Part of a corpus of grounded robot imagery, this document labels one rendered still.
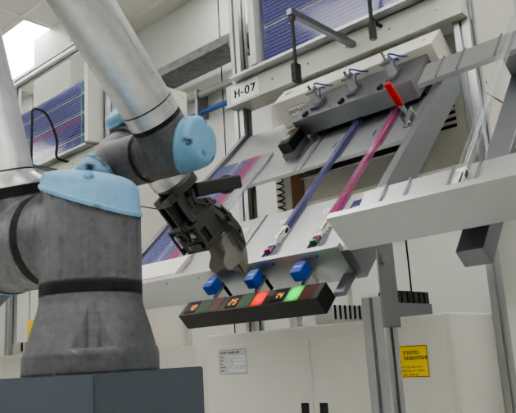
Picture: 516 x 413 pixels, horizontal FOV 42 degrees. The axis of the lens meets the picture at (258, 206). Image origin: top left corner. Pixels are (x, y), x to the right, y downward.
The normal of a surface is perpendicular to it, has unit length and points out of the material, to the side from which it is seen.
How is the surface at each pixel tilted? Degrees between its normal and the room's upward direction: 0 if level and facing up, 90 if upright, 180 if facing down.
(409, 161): 90
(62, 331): 73
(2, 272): 132
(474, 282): 90
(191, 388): 90
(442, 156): 90
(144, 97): 121
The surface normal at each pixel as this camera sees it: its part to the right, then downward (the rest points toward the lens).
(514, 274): -0.69, -0.11
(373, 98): -0.44, 0.59
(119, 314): 0.64, -0.48
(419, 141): 0.73, -0.19
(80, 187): 0.07, -0.26
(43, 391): -0.50, -0.16
